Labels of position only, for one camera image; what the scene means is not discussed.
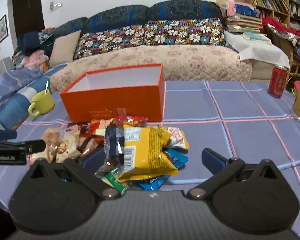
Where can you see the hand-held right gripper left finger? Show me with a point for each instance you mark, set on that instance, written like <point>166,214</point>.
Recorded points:
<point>93,160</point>

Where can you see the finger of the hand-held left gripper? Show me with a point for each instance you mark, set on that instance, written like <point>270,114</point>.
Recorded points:
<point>35,145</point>
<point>2,135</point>

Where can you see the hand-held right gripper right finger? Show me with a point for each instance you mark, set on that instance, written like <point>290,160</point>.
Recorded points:
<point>213,160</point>

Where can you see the shiny dark snack packet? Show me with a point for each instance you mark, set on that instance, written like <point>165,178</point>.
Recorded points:
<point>113,145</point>

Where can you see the rice cracker packet red print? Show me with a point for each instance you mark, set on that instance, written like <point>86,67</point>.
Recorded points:
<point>178,137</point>

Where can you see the yellow snack packet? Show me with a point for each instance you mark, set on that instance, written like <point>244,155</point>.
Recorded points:
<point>150,152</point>

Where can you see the orange cardboard box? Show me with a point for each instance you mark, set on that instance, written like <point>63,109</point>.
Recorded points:
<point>115,105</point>

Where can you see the clear bag of pale snacks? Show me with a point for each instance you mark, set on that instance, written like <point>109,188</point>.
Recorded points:
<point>60,143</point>

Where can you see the brown snack packet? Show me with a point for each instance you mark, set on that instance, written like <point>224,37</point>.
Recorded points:
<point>90,143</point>

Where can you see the green snack packet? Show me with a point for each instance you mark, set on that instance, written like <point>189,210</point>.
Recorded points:
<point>115,183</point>

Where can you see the red-brown snack packet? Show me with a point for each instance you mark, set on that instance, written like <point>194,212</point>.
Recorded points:
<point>100,127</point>

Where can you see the blue snack packet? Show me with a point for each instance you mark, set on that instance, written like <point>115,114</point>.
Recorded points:
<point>176,158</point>
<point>153,183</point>

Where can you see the blue plaid tablecloth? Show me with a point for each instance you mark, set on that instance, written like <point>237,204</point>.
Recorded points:
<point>240,135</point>

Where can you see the green mug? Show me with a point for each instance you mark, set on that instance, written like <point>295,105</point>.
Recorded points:
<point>42,103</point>

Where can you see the blue checked bedding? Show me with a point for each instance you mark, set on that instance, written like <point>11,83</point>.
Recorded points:
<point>10,90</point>

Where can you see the dark red snack packet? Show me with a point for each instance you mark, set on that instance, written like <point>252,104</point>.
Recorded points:
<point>131,121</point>

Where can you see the metal spoon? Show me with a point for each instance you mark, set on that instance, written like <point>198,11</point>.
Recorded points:
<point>46,86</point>

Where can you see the pink patterned cloth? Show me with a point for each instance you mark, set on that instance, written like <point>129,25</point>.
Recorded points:
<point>32,58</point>

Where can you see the dark blue cloth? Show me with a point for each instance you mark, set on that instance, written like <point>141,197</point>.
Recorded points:
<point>30,42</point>

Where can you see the beige pillow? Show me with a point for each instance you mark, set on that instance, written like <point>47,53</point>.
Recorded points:
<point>63,48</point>

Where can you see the red drink can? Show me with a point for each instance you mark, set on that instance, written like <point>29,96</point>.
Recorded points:
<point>277,82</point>

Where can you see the beige quilted sofa cover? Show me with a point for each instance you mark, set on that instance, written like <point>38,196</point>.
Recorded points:
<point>180,62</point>

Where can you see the white cloth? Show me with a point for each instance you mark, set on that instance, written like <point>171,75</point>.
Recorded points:
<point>260,50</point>

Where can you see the dark wooden door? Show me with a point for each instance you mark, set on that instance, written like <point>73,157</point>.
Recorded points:
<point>27,15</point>

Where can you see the floral pillow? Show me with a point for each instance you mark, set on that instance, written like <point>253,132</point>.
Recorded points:
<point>150,37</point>

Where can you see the stack of books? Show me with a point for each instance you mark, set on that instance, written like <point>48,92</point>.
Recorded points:
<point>245,23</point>

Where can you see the blue patterned sofa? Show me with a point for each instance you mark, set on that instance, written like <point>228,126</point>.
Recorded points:
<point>115,17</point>

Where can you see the red knitted blanket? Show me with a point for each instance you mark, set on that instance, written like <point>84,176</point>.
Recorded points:
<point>287,30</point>

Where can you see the framed wall picture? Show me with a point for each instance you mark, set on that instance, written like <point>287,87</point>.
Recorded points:
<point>1,29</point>

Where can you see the wall switch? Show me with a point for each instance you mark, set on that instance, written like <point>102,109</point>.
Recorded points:
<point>54,5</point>

